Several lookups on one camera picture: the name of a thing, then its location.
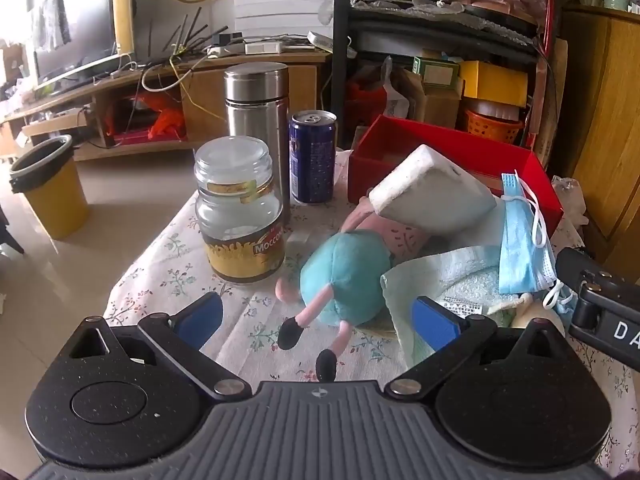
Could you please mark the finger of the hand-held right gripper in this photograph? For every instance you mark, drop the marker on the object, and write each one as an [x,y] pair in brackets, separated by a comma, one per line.
[575,262]

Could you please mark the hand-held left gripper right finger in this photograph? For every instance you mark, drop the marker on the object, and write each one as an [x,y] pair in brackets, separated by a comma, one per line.
[435,322]

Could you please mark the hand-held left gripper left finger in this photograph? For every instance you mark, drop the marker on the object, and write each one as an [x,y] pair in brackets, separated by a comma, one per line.
[202,317]

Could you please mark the blue face mask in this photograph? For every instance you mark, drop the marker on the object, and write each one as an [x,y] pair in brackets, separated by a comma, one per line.
[564,305]
[522,250]

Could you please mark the light green towel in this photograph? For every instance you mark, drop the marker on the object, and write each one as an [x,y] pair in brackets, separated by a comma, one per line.
[440,270]

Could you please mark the pale pink teddy bear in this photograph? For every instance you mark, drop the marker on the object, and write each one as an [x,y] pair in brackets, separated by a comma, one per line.
[537,316]

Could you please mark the teal and pink plush toy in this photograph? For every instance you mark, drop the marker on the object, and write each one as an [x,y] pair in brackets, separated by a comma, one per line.
[345,270]

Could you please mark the white sponge block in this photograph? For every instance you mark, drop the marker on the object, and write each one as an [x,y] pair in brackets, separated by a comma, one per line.
[430,190]

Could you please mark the red cardboard box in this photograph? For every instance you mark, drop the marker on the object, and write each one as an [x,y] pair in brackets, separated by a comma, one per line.
[450,145]

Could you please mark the large white plastic bag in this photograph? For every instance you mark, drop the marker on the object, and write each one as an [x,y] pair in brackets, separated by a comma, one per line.
[570,200]

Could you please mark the floral tablecloth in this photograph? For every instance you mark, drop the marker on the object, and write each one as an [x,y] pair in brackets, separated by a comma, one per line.
[175,260]

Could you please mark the glass jar with yellow label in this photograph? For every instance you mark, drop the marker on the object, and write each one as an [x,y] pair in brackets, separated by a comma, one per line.
[240,210]

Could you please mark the wooden cabinet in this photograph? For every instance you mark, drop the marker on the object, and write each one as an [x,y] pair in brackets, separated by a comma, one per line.
[600,110]

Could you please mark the orange plastic basket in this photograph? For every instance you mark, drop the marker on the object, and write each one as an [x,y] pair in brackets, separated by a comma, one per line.
[492,127]

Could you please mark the white plastic container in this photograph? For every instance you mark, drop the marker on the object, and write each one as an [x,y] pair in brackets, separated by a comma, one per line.
[495,107]

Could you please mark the blue drink can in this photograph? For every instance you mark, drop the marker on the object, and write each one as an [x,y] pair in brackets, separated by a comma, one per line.
[312,160]

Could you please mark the yellow trash bin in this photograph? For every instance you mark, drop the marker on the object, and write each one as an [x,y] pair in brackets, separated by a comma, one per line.
[52,195]

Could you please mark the yellow box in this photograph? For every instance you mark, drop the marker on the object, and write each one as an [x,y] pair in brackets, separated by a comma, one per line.
[495,82]

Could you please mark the brown cardboard box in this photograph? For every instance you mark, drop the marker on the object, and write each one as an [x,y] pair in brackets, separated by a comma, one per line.
[440,105]

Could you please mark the stainless steel thermos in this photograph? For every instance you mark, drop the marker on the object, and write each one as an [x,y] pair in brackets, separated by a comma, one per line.
[257,110]

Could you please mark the small white plastic bag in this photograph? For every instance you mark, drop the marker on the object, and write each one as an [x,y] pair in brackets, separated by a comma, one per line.
[397,105]

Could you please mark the wooden TV stand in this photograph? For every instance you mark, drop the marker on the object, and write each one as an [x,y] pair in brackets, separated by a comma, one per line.
[210,95]

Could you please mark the green box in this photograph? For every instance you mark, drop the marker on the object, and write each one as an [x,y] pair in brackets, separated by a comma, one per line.
[435,72]

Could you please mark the pink pot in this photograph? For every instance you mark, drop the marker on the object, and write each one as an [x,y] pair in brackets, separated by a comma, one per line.
[487,0]

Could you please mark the black router with antennas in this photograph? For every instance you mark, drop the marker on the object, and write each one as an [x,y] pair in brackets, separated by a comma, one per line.
[182,35]

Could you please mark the white modem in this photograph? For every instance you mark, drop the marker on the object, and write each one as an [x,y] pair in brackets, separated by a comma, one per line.
[320,40]

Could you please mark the black shelf rack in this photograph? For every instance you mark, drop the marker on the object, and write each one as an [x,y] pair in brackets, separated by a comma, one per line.
[341,35]

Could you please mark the black television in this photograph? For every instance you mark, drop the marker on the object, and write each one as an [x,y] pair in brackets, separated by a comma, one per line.
[75,25]

